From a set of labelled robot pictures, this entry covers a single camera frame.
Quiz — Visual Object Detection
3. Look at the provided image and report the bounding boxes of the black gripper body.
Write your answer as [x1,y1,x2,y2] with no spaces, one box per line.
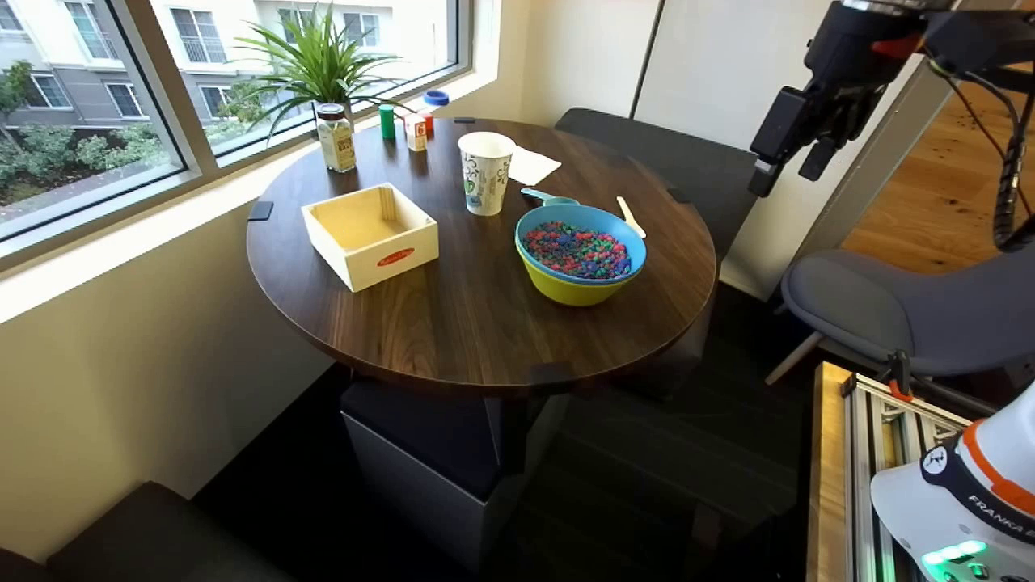
[802,0,932,150]

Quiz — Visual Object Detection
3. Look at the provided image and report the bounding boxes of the white plastic spoon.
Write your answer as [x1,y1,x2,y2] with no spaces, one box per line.
[611,194,650,241]

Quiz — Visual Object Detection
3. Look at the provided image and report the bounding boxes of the small coloured beads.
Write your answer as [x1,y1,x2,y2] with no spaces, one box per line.
[525,219,635,286]

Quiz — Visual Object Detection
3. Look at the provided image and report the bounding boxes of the blue and yellow bowl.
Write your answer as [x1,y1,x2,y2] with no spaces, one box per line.
[511,199,653,309]

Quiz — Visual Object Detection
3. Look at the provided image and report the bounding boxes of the white leaning board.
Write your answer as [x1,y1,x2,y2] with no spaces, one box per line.
[717,53,958,304]

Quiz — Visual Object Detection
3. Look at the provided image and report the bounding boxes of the grey upholstered chair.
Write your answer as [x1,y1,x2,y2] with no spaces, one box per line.
[763,240,1035,413]

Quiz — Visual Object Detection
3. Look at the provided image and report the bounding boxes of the white paper napkin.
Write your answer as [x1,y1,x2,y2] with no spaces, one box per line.
[503,147,567,189]

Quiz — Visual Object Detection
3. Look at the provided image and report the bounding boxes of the printed paper cup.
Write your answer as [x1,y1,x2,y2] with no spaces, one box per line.
[455,128,518,219]

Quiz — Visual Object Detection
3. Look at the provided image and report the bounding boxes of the round dark wooden table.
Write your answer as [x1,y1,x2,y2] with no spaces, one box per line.
[243,113,721,395]

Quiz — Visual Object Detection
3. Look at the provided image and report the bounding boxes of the pale wooden box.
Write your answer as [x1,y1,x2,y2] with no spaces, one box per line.
[297,180,443,294]

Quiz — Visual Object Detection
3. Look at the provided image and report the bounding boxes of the cream plant pot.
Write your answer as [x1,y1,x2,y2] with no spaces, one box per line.
[310,100,359,179]

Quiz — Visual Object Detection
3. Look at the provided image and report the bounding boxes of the green spiky plant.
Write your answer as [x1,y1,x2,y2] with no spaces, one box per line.
[220,4,397,138]

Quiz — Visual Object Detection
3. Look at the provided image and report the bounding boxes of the grey cube ottoman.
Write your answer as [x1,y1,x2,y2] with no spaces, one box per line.
[335,375,574,575]

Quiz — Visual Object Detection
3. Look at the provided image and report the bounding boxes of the grey framed window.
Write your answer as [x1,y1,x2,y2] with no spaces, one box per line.
[0,0,478,261]

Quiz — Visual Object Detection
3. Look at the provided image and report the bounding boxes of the black leather seat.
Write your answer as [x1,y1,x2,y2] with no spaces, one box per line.
[0,480,294,582]

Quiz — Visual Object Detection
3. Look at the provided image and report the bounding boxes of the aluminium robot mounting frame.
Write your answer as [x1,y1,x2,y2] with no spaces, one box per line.
[805,359,972,582]

